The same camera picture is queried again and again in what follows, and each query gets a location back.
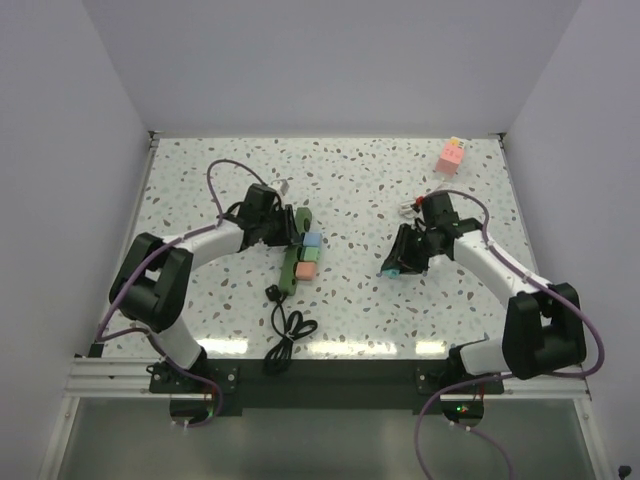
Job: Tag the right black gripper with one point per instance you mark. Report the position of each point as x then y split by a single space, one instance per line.
400 257

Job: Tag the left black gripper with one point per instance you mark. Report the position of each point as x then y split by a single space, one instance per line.
288 234

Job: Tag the teal plug cube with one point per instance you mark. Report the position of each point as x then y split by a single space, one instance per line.
390 273

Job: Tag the green power strip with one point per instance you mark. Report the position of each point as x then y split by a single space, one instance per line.
288 280

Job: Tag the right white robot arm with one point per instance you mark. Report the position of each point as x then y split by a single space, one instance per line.
543 330

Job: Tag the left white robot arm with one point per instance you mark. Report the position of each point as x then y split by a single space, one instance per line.
151 285

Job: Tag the blue plug cube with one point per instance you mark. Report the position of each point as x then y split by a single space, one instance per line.
312 240

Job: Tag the green plug cube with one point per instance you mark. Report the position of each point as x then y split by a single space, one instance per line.
309 254

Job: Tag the salmon plug cube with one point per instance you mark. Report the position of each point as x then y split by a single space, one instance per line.
305 271

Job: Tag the pink cube charger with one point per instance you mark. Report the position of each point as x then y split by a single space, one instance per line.
451 157

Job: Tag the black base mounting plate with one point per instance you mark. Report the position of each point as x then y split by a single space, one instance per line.
389 384

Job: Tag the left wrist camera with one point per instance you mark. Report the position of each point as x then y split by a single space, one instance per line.
281 186

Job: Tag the aluminium frame rail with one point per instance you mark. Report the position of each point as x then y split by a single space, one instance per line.
107 377

